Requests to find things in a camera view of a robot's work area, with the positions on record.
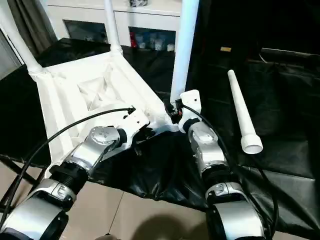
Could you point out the long black bar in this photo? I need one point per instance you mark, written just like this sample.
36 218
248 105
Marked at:
290 51

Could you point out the black mat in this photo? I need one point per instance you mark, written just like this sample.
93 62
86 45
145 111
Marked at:
162 175

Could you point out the white cabinet with glass doors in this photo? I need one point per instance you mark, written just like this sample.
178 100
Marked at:
87 12

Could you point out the grey curtain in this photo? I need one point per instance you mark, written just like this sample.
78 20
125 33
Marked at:
35 25

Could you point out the black folding table frame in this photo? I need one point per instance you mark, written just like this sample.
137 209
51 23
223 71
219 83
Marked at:
22 172

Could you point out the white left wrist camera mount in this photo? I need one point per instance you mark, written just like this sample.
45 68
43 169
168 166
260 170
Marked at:
136 125

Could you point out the white cup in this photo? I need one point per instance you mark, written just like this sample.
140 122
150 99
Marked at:
142 45
158 46
170 47

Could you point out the dark brown rounded object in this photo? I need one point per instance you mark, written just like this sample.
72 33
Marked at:
107 237

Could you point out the small tan tag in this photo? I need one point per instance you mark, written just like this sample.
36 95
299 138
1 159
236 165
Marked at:
225 49

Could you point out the grey speckled ornament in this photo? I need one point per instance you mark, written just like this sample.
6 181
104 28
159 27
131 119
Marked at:
138 3

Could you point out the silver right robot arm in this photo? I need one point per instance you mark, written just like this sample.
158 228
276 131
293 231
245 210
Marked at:
212 155

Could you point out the white plastic table top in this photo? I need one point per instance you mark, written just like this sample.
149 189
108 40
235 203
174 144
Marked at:
95 85

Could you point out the white plastic table leg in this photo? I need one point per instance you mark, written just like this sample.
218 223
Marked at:
243 112
183 50
22 37
112 25

